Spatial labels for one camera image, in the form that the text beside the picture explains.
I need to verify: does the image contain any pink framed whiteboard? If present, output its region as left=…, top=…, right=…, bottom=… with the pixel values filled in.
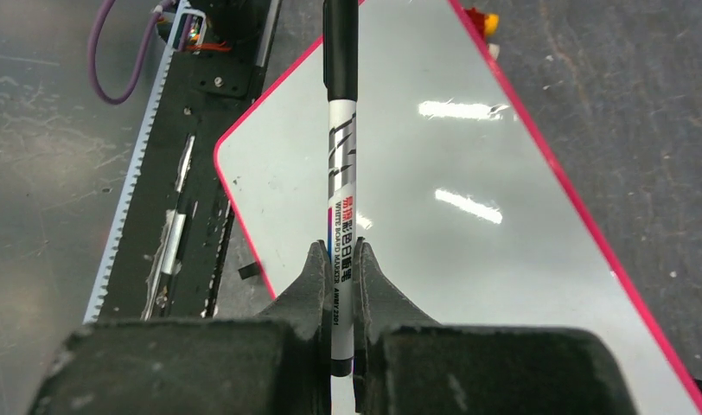
left=214, top=1, right=702, bottom=414

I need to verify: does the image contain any small black clip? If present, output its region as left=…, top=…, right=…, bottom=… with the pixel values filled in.
left=237, top=261, right=263, bottom=280

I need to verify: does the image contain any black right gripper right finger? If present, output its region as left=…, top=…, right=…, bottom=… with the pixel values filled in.
left=353, top=239, right=636, bottom=414

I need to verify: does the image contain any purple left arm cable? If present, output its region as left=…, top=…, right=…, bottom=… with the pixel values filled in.
left=86, top=0, right=177, bottom=106

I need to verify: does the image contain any black white whiteboard marker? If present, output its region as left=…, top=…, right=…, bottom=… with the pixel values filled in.
left=322, top=0, right=359, bottom=377

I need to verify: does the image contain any red yellow toy car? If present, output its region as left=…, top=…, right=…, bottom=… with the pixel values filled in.
left=464, top=7, right=500, bottom=61

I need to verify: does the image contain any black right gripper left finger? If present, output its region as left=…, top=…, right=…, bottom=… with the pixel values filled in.
left=29, top=241, right=332, bottom=414

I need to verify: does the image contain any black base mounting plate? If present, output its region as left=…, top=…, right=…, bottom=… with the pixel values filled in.
left=97, top=1, right=280, bottom=321

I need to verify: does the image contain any white toothed cable rail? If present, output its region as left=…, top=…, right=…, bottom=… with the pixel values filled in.
left=83, top=1, right=174, bottom=324

